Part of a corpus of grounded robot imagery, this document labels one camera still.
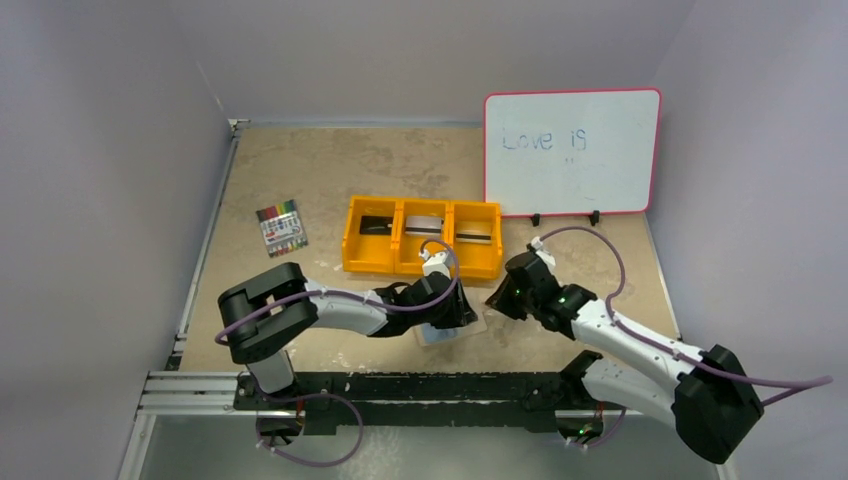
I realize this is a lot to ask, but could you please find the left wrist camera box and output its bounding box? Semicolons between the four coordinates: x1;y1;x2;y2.
419;238;454;278

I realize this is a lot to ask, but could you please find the gold magnetic stripe card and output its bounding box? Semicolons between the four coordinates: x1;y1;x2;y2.
454;220;493;245

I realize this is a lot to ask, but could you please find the pink-framed whiteboard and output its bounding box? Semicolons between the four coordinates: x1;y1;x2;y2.
482;87;663;217

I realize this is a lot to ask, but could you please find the marker pen pack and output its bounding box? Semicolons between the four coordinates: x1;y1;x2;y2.
256;199;308;258

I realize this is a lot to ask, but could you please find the yellow three-compartment bin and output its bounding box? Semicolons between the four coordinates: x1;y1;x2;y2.
341;196;504;281

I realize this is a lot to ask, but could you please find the beige leather card holder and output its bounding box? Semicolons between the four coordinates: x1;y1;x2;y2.
413;318;488;348

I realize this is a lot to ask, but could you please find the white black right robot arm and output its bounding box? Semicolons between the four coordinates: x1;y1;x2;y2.
486;252;764;464

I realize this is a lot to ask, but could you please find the black front table rail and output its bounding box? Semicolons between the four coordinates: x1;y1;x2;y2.
233;372;597;435

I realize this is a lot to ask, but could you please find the silver magnetic stripe card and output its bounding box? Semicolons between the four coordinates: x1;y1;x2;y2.
404;215;444;238

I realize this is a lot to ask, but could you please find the black magnetic stripe card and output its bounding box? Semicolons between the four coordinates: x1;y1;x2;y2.
359;215;393;236

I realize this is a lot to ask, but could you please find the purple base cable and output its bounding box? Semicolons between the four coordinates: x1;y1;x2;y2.
254;392;365;469

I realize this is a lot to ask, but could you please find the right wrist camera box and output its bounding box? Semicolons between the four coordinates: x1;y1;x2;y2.
527;236;556;269

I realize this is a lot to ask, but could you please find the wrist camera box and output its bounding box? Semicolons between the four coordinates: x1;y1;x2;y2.
527;236;556;269
419;238;454;278

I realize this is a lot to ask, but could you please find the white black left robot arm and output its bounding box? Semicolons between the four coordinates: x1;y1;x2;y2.
215;262;478;409

